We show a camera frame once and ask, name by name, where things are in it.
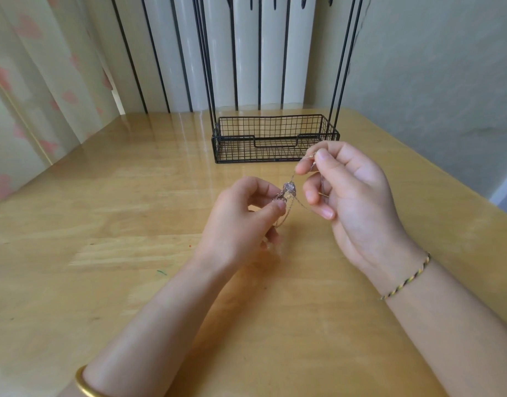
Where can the person's right hand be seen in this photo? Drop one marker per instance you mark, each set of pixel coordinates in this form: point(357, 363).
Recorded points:
point(361, 206)

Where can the person's left hand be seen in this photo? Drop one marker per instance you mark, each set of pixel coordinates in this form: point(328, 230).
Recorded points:
point(237, 227)

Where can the person's left forearm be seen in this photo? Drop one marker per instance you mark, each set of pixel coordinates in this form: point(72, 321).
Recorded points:
point(154, 335)

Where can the white black-striped curtain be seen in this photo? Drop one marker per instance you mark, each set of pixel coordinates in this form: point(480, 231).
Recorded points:
point(183, 53)

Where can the gold bangle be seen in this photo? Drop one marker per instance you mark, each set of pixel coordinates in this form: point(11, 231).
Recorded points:
point(86, 384)

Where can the pink floral curtain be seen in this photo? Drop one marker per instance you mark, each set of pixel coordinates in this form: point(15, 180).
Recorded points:
point(34, 91)

